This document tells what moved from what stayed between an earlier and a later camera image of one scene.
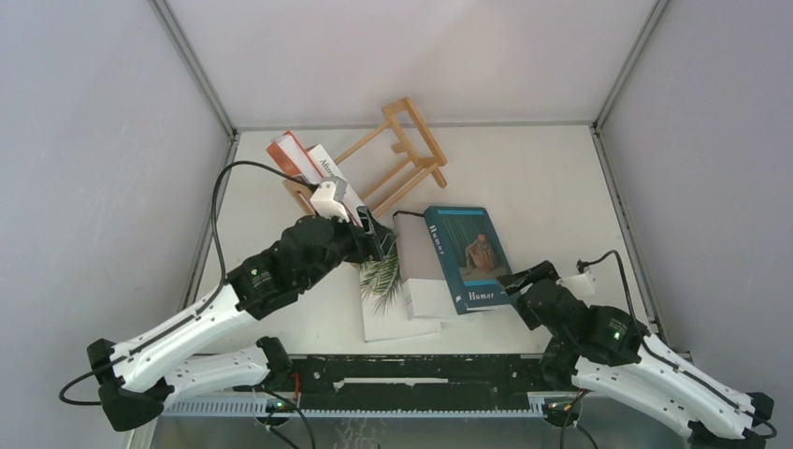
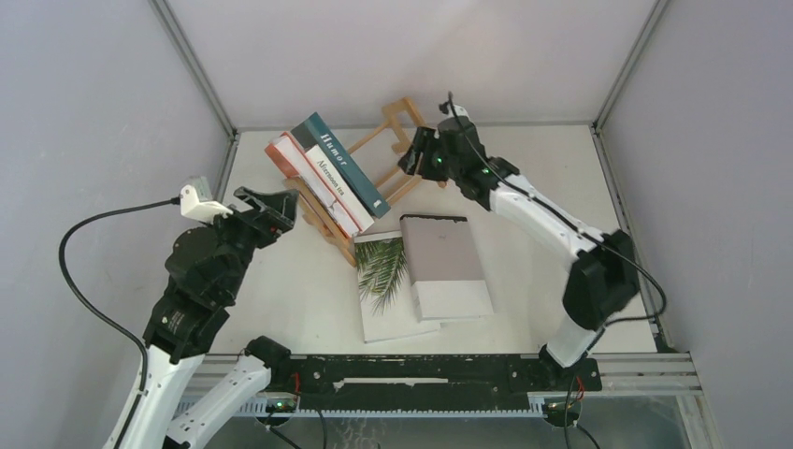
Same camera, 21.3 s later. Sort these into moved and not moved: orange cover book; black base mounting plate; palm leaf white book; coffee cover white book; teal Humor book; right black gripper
Moved: right black gripper; teal Humor book
Not moved: coffee cover white book; palm leaf white book; orange cover book; black base mounting plate
